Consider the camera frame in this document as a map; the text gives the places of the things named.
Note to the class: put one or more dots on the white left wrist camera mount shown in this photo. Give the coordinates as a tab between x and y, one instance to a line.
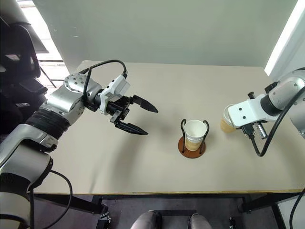
116	87

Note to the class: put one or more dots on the bright white window panel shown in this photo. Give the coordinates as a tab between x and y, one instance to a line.
286	35

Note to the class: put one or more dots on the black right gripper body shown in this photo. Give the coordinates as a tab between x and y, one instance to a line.
249	131

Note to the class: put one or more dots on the brown white ribbed paper cup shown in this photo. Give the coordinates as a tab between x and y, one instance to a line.
225	126
194	130

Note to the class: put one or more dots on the black office chair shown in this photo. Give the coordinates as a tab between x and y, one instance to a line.
19	47

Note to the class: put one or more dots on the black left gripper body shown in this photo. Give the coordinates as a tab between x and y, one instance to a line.
120	106

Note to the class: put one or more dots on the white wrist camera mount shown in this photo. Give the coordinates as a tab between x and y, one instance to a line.
247	109
116	87

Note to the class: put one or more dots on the grey rounded shape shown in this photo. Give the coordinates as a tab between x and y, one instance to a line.
199	221
146	220

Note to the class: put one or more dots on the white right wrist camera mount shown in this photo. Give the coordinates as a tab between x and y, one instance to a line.
247	109

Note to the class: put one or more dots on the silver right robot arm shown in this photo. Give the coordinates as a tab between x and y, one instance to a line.
286	93

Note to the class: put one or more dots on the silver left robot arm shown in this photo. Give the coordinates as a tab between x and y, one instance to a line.
59	100

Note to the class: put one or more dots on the black table frame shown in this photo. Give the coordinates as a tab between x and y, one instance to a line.
71	202

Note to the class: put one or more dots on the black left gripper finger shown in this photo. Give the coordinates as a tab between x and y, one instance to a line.
145	105
131	128

